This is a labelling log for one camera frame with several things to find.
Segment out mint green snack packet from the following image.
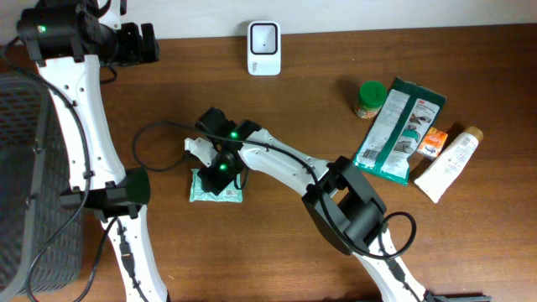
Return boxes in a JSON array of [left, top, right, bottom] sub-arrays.
[[190, 169, 242, 203]]

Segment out green lid jar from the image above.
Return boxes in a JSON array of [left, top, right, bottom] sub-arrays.
[[354, 81, 387, 119]]

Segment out green white gloves package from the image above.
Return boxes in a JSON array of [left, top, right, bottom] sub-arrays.
[[353, 77, 446, 185]]

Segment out orange tissue packet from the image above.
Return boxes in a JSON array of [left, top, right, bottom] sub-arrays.
[[417, 127, 448, 160]]

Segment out white lotion tube gold cap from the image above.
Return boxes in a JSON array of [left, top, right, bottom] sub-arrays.
[[414, 127, 484, 203]]

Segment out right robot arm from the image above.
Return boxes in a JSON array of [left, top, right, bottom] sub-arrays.
[[185, 107, 448, 301]]

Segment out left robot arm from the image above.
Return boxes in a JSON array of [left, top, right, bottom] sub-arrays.
[[17, 1, 169, 301]]

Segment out white barcode scanner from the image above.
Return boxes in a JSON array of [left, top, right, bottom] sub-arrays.
[[247, 20, 282, 76]]

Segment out grey plastic basket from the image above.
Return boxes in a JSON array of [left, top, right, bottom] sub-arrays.
[[1, 72, 83, 301]]

